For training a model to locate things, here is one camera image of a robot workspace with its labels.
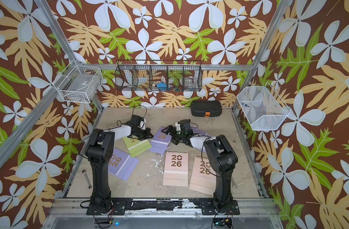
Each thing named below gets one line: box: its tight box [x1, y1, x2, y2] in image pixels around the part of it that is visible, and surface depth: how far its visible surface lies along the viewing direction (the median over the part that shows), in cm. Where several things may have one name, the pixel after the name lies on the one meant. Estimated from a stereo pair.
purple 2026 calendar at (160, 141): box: [147, 126, 173, 155], surface depth 98 cm
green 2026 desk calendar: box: [122, 136, 153, 158], surface depth 98 cm
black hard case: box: [190, 100, 223, 118], surface depth 118 cm
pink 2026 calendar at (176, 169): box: [162, 151, 189, 188], surface depth 88 cm
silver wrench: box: [82, 169, 93, 190], surface depth 86 cm
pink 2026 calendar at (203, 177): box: [188, 156, 217, 196], surface depth 86 cm
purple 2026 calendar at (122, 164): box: [107, 147, 140, 182], surface depth 90 cm
